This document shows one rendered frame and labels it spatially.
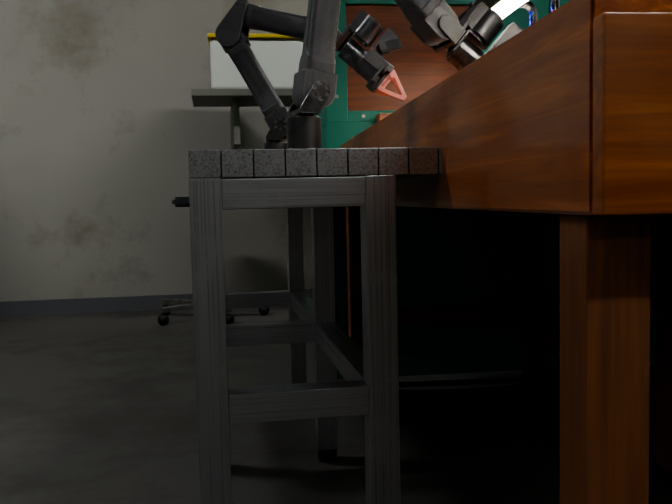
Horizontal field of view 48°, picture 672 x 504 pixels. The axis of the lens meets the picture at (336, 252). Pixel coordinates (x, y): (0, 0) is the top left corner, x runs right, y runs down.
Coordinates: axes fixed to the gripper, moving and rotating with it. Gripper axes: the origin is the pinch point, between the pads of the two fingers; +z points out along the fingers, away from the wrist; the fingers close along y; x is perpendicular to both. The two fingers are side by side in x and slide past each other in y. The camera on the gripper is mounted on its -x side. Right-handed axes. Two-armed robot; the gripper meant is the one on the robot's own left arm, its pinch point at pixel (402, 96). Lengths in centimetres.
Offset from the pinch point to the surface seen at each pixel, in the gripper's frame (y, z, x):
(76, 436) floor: 2, -10, 121
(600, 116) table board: -136, 4, 22
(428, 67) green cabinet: 48, 4, -24
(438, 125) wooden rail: -83, 1, 19
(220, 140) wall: 231, -48, 32
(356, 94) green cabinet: 48.1, -8.8, -1.9
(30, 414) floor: 25, -24, 133
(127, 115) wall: 228, -95, 53
